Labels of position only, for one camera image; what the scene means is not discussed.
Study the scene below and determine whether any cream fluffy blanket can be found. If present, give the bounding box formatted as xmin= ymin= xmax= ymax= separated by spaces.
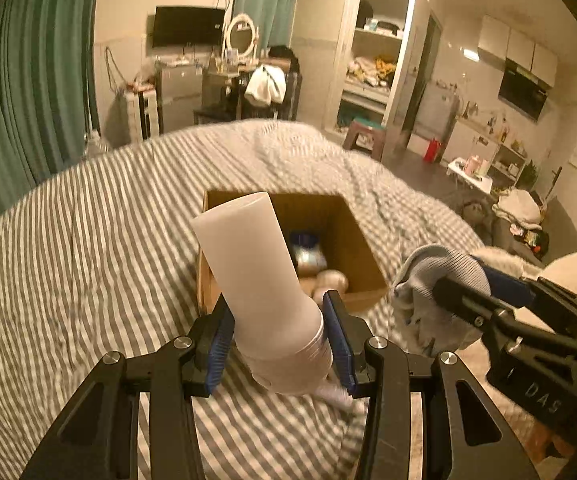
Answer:
xmin=408 ymin=238 xmax=577 ymax=480

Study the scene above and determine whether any small white side table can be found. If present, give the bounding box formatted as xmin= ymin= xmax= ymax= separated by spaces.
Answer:
xmin=447 ymin=157 xmax=493 ymax=195

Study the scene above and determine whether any red fire extinguisher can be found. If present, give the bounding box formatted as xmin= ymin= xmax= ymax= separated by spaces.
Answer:
xmin=423 ymin=139 xmax=441 ymax=164

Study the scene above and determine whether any green curtain left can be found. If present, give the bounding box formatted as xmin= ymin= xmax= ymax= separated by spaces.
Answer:
xmin=0 ymin=0 xmax=100 ymax=214

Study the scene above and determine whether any black range hood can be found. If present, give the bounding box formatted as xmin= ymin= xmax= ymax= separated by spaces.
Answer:
xmin=498 ymin=58 xmax=550 ymax=122

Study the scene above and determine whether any white oval mirror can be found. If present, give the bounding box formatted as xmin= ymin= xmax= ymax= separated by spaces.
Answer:
xmin=222 ymin=13 xmax=259 ymax=64

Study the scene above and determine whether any black wall television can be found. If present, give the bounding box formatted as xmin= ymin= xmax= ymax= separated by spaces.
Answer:
xmin=152 ymin=6 xmax=226 ymax=48

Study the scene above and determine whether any white tape roll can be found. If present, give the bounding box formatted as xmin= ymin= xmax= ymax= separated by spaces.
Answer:
xmin=288 ymin=232 xmax=328 ymax=278

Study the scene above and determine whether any white wardrobe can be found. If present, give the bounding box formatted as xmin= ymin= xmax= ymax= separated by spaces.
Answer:
xmin=287 ymin=0 xmax=433 ymax=134

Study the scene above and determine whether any white towel on chair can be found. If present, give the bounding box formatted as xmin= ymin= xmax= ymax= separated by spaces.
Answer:
xmin=244 ymin=64 xmax=286 ymax=107

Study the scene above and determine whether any small silver fridge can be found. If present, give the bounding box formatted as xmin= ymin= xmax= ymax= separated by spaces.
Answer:
xmin=157 ymin=64 xmax=203 ymax=133

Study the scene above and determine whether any grey sock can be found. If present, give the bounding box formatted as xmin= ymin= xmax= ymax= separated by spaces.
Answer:
xmin=390 ymin=244 xmax=493 ymax=359

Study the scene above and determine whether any grey checked duvet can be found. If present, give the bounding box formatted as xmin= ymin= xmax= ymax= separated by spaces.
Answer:
xmin=0 ymin=120 xmax=481 ymax=479

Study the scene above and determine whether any brown plastic stool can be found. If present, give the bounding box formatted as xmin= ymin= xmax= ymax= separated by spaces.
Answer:
xmin=343 ymin=118 xmax=386 ymax=162

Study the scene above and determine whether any white plastic bottle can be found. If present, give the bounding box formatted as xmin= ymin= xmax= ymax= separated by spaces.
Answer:
xmin=192 ymin=192 xmax=332 ymax=396

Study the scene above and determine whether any white suitcase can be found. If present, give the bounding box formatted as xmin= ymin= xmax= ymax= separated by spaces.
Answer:
xmin=121 ymin=86 xmax=160 ymax=143

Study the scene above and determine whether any brown cardboard box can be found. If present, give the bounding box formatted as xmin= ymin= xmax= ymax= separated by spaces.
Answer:
xmin=196 ymin=190 xmax=387 ymax=314

